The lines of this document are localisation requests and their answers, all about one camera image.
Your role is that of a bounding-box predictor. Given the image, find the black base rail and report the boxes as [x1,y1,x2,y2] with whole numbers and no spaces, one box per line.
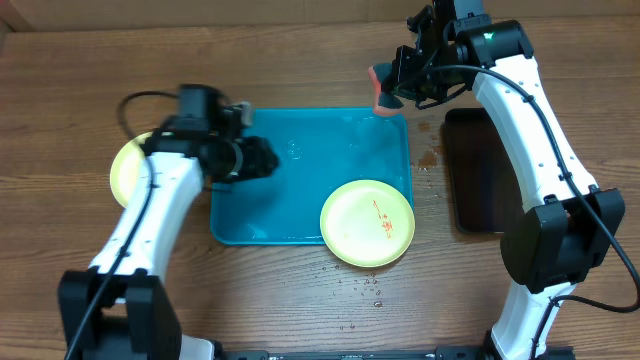
[219,344,576,360]

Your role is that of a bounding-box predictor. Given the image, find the yellow-green plate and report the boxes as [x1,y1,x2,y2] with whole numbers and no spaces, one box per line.
[109,132,151,208]
[320,180,415,268]

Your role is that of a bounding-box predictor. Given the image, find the orange and grey sponge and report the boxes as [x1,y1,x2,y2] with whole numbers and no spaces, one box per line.
[368,63,404,117]

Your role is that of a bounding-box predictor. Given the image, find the teal plastic tray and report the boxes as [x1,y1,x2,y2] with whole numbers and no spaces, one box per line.
[210,107,413,246]

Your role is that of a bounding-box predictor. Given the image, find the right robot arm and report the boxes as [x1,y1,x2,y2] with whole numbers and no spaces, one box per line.
[369,1,625,359]

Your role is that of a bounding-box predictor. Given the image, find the black rectangular tray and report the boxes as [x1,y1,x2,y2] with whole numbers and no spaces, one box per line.
[442,108,523,234]

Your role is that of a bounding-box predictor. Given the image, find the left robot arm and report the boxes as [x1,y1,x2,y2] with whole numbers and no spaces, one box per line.
[58,84,279,360]

